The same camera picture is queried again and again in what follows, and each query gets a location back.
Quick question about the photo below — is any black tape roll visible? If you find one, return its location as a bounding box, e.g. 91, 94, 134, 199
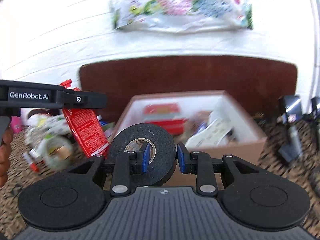
107, 124, 176, 187

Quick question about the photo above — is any dark brown headboard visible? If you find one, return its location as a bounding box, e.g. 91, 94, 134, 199
79, 55, 298, 121

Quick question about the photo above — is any person's left hand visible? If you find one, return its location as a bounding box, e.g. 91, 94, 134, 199
0, 127, 14, 187

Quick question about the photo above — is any white patterned fan case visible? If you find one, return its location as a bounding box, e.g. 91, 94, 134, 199
184, 118, 236, 149

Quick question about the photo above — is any large red gift box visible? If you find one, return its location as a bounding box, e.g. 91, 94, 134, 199
142, 103, 185, 135

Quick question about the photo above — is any large pink cardboard box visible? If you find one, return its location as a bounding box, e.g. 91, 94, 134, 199
109, 90, 267, 188

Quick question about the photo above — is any red squeeze tube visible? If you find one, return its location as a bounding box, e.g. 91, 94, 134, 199
62, 87, 109, 157

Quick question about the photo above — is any green patterned tape roll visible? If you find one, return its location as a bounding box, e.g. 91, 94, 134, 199
37, 135, 74, 171

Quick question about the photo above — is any floral wall cloth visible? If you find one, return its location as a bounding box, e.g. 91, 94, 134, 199
111, 0, 253, 33

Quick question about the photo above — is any pink thermos bottle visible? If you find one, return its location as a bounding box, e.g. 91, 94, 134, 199
10, 116, 23, 134

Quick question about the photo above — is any red capped marker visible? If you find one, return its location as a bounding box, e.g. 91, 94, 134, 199
22, 152, 40, 173

